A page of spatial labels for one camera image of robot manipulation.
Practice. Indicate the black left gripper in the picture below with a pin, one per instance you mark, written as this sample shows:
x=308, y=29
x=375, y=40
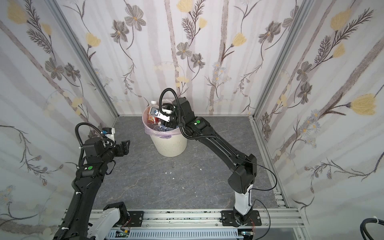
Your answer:
x=120, y=148

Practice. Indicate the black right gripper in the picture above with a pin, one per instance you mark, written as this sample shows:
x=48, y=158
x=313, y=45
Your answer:
x=173, y=117

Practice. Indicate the blue label water bottle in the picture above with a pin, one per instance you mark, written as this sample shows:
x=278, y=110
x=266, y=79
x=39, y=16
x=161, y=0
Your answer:
x=162, y=128

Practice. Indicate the white green label bottle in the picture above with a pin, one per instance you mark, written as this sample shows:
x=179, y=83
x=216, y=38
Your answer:
x=154, y=104

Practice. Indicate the red yellow drink bottle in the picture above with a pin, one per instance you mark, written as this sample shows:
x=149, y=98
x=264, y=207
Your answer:
x=152, y=119

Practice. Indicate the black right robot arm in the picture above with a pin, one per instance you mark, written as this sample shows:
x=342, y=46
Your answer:
x=242, y=166

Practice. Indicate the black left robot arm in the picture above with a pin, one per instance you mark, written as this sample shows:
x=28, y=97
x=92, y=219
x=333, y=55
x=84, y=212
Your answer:
x=97, y=151

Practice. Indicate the pink bin liner bag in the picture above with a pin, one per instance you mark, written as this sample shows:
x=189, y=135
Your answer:
x=149, y=127

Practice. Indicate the cream plastic waste bin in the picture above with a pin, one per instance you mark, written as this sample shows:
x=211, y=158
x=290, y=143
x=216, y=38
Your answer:
x=170, y=147

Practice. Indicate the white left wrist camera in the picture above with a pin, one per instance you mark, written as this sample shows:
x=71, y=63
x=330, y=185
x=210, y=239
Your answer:
x=109, y=133

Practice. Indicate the white slotted cable duct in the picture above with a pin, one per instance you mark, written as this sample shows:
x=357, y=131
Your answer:
x=176, y=234

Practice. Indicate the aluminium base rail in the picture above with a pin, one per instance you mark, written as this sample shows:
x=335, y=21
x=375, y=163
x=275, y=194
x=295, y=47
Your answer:
x=264, y=224

